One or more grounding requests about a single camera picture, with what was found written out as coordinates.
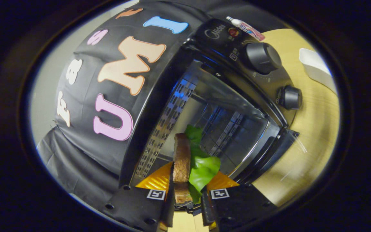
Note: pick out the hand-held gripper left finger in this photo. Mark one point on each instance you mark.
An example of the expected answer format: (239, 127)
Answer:
(134, 206)

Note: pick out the black toaster oven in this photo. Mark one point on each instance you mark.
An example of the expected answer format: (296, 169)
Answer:
(224, 83)

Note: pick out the silver bottle red label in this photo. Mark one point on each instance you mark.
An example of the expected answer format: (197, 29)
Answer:
(246, 29)

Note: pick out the white rectangular plate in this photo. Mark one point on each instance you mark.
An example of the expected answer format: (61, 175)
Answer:
(317, 69)

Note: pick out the toast and lettuce sandwich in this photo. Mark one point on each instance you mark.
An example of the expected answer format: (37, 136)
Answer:
(182, 161)

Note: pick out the black backdrop cloth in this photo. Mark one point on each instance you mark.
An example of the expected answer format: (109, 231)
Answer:
(85, 161)

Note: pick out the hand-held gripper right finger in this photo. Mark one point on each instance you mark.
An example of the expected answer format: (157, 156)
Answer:
(240, 203)

